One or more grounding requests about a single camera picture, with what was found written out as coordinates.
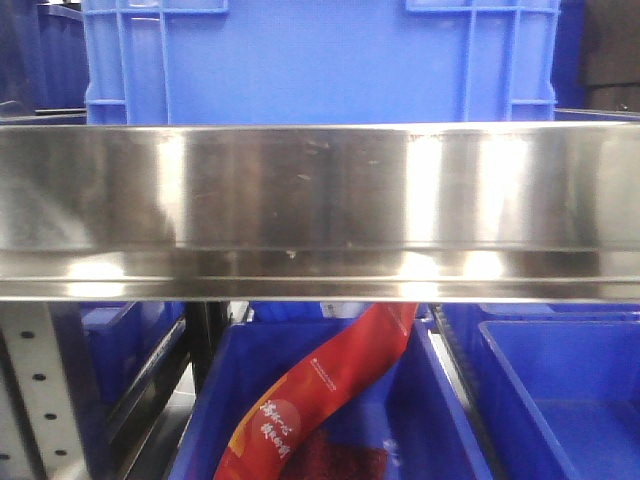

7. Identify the blue bin lower left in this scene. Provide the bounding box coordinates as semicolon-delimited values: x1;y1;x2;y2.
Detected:
80;301;185;405

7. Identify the large blue upper crate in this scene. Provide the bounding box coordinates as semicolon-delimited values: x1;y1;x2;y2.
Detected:
82;0;560;125

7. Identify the blue bin lower right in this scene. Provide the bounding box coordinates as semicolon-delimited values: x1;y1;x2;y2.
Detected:
442;303;639;479

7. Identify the red snack bag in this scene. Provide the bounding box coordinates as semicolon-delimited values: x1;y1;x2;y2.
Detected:
213;302;418;479

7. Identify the perforated metal rack upright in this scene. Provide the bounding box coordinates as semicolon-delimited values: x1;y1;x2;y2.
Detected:
1;302;90;479

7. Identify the stainless steel shelf rail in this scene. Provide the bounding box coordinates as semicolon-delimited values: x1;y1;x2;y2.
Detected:
1;122;639;302

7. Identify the blue bin with snack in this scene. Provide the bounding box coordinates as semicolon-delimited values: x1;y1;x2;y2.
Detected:
169;316;492;479

